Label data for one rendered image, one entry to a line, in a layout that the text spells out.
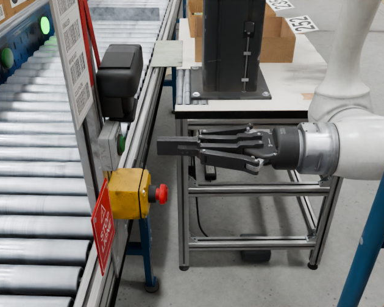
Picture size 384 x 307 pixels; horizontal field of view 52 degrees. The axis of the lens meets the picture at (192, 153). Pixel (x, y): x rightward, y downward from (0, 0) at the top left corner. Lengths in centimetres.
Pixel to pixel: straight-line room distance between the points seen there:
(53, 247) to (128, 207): 17
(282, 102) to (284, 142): 64
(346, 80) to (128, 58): 40
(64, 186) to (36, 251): 19
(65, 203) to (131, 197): 23
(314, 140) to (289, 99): 66
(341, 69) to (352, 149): 19
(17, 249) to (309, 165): 56
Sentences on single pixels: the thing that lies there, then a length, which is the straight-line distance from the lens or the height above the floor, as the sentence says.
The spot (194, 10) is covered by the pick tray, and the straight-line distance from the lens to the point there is 210.
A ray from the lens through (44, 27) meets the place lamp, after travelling 190.
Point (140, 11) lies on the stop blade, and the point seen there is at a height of 79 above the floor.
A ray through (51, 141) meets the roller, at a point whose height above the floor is 74.
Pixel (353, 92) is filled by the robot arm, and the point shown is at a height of 100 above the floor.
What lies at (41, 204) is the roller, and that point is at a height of 74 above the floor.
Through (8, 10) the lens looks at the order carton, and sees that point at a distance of 179.
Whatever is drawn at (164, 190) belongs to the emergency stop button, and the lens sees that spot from 73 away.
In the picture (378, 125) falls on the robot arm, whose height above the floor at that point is 100.
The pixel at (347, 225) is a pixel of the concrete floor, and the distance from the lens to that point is 201.
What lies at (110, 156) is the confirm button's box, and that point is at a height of 95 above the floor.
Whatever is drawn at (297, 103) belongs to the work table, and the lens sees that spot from 129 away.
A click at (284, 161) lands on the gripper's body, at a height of 95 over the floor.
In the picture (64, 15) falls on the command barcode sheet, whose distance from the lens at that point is 52.
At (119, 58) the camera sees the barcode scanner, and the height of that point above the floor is 109.
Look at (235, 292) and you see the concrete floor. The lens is 164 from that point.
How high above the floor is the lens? 132
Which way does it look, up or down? 35 degrees down
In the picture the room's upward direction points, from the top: straight up
